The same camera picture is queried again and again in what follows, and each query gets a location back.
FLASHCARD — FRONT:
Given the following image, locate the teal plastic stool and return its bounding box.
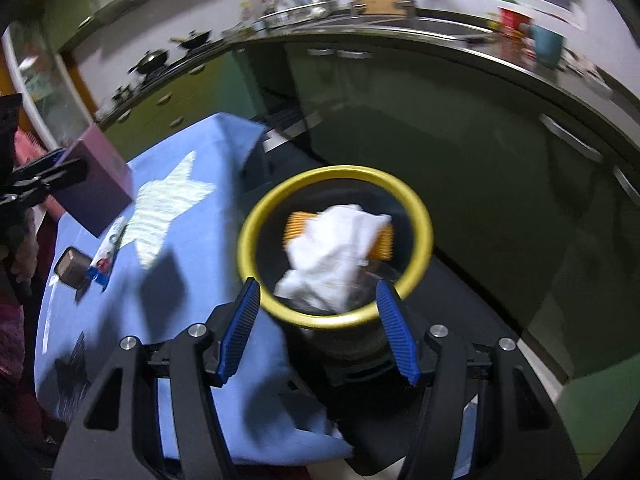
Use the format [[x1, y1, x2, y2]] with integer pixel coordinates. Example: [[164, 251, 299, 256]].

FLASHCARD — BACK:
[[305, 327, 396, 386]]

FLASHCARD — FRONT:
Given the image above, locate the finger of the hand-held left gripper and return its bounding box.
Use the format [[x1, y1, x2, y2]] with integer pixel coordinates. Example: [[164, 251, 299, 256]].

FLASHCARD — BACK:
[[12, 148, 68, 183], [0, 159, 90, 206]]

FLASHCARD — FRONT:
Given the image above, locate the light blue tablecloth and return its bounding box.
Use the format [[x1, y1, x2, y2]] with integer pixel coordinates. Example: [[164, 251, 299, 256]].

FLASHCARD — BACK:
[[35, 112, 356, 463]]

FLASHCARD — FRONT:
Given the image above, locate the dark stone countertop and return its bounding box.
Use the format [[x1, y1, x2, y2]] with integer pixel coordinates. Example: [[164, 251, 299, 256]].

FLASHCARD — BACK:
[[97, 25, 640, 128]]

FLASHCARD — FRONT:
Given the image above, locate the black wok with handle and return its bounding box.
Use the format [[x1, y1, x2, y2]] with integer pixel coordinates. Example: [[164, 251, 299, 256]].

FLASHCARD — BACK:
[[170, 30, 213, 52]]

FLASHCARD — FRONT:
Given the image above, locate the green sink cabinet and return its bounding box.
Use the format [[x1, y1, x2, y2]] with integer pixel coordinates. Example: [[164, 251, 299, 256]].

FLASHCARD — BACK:
[[285, 40, 640, 386]]

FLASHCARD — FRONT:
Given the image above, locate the green drawer cabinet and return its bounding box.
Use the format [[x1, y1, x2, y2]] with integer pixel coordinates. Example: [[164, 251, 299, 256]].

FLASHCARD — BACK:
[[97, 47, 241, 161]]

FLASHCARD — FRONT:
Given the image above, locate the black bin with yellow rim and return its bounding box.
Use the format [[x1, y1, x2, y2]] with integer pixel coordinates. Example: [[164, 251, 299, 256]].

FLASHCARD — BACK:
[[237, 165, 433, 356]]

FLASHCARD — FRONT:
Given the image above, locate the blue cup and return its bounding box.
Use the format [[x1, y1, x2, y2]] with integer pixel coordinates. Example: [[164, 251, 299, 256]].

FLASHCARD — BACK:
[[530, 24, 566, 68]]

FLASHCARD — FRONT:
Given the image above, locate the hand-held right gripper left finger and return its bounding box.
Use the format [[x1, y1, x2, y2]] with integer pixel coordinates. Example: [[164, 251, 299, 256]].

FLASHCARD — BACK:
[[55, 276, 262, 480]]

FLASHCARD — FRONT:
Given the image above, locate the white tissue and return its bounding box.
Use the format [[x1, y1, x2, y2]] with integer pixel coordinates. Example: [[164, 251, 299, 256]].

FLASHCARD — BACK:
[[274, 204, 393, 313]]

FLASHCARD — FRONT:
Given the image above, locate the black wok with lid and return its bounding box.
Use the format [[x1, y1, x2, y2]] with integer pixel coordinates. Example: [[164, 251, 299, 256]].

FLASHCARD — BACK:
[[127, 49, 171, 76]]

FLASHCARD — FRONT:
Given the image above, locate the purple box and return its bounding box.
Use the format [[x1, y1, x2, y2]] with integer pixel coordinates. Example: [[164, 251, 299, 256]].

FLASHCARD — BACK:
[[47, 124, 135, 238]]

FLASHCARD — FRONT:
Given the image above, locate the blue and white packet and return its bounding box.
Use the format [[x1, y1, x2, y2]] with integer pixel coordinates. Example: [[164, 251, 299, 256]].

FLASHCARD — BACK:
[[85, 222, 128, 293]]

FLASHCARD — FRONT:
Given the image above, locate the small brown box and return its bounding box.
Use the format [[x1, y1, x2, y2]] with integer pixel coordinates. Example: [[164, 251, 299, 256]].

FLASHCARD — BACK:
[[52, 246, 95, 291]]

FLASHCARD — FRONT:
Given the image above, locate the green wall cabinet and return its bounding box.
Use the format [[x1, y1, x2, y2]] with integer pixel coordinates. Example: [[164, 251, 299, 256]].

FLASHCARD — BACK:
[[37, 0, 101, 56]]

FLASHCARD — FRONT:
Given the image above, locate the red cup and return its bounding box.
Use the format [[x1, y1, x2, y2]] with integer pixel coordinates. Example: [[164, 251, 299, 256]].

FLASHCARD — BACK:
[[497, 6, 536, 41]]

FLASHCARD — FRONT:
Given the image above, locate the yellow ridged packet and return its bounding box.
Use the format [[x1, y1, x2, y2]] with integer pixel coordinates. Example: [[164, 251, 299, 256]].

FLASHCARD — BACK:
[[282, 210, 396, 261]]

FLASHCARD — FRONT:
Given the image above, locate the steel sink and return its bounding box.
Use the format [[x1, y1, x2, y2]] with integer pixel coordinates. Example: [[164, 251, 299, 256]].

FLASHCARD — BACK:
[[360, 15, 493, 43]]

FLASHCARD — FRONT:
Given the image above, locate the red checked apron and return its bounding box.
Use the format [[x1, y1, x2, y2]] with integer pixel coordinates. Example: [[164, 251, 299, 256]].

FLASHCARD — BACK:
[[12, 127, 51, 211]]

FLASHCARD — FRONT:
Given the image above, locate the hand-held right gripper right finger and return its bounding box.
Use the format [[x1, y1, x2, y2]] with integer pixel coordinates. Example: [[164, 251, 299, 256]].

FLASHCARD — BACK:
[[375, 278, 583, 480]]

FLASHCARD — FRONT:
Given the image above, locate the white framed glass door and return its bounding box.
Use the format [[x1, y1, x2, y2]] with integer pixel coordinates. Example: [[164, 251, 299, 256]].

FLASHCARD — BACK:
[[2, 25, 96, 148]]

